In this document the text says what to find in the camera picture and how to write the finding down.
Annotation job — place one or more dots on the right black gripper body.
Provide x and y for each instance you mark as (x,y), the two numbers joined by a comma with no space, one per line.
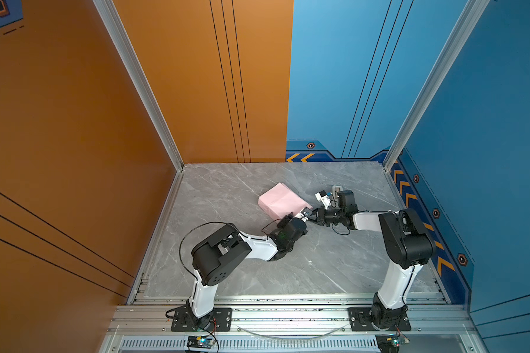
(331,217)

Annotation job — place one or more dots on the aluminium front rail frame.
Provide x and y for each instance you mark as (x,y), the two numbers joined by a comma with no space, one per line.
(294,323)

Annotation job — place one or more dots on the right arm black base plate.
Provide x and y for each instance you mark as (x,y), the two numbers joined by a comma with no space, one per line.
(364,319)

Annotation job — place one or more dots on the white tape dispenser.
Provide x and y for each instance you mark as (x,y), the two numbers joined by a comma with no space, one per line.
(336,189)

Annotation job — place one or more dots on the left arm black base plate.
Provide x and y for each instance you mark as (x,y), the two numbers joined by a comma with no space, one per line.
(218,320)

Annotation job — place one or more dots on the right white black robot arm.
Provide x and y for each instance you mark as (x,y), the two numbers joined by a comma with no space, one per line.
(407,242)

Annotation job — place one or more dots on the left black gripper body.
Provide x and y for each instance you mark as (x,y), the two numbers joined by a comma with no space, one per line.
(285,223)

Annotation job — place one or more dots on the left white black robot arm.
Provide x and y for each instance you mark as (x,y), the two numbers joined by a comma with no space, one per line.
(216,257)

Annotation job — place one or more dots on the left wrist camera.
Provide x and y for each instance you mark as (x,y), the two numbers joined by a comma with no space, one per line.
(306,212)

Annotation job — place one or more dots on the green circuit board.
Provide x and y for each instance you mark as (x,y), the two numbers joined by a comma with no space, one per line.
(387,344)
(200,344)

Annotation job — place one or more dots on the left green circuit board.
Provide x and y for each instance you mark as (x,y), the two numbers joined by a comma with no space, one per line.
(200,344)

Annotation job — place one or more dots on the aluminium corner post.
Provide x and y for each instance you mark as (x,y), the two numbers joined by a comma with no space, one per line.
(458,37)
(118,34)

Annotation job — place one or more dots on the purple wrapping paper sheet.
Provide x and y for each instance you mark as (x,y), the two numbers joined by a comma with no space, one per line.
(281,201)

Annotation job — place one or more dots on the right green circuit board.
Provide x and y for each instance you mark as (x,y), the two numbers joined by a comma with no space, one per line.
(387,344)

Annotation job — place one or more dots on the left aluminium corner post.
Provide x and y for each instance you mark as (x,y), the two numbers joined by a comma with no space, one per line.
(118,34)

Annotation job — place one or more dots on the right aluminium corner post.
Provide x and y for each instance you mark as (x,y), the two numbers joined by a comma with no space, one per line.
(458,37)

